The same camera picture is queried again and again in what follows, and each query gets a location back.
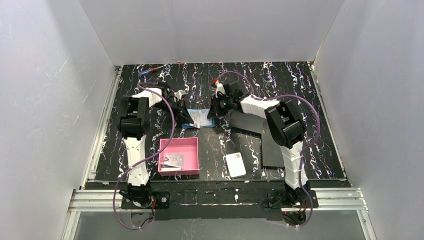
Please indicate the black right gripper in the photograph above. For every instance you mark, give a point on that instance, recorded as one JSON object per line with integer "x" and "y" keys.
{"x": 216, "y": 108}

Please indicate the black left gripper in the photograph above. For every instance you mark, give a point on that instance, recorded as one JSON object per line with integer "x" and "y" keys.
{"x": 180, "y": 108}

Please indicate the single grey credit card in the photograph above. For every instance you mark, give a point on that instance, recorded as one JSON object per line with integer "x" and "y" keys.
{"x": 196, "y": 117}

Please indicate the blue leather card holder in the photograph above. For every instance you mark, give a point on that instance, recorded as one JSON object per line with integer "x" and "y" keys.
{"x": 205, "y": 122}

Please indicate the pink plastic tray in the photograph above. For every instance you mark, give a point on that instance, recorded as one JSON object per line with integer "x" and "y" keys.
{"x": 189, "y": 147}

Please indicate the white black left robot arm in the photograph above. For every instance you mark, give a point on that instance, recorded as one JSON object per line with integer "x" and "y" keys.
{"x": 134, "y": 124}

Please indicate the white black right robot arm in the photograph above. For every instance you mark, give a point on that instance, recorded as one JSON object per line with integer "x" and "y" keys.
{"x": 286, "y": 128}

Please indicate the loose VIP card in tray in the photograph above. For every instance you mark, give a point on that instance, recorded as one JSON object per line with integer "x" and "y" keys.
{"x": 173, "y": 160}

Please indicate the stack of grey cards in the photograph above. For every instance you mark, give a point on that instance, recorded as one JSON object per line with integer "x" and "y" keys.
{"x": 170, "y": 169}

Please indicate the white small box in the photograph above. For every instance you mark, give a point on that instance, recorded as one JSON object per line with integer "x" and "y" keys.
{"x": 235, "y": 165}

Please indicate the flat black rectangular box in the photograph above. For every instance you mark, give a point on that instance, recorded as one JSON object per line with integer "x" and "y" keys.
{"x": 271, "y": 153}

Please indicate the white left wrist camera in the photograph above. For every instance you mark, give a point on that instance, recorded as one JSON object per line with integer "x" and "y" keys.
{"x": 179, "y": 95}

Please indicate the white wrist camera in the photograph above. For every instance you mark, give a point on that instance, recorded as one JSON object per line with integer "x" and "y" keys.
{"x": 179, "y": 95}
{"x": 219, "y": 88}

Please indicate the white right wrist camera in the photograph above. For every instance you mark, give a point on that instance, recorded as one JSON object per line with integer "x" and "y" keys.
{"x": 219, "y": 88}

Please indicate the blue red handled screwdriver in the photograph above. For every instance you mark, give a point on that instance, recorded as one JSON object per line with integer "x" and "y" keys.
{"x": 150, "y": 70}

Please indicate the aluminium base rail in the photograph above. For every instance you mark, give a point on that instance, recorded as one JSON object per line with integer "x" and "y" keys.
{"x": 217, "y": 214}

